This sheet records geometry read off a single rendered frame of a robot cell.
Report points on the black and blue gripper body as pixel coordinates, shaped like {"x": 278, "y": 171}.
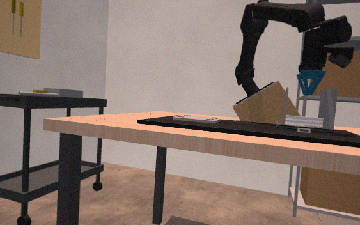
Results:
{"x": 307, "y": 59}

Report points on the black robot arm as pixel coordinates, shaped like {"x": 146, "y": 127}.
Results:
{"x": 303, "y": 16}

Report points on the white well plate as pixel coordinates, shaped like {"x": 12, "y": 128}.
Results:
{"x": 304, "y": 119}
{"x": 307, "y": 124}

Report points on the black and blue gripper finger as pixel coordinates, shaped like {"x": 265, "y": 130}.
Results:
{"x": 319, "y": 73}
{"x": 308, "y": 77}

